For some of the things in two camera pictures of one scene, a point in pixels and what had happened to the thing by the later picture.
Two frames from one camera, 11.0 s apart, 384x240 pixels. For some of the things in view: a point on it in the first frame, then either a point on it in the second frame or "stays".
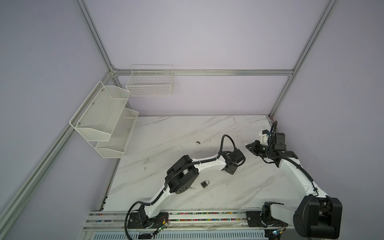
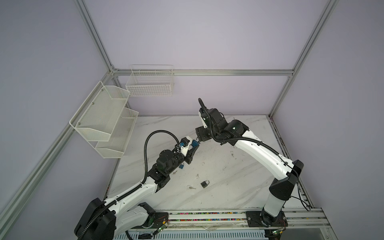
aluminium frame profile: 16,197 stays
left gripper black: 232,171 → 189,155
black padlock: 204,183 stays
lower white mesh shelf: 115,146 stays
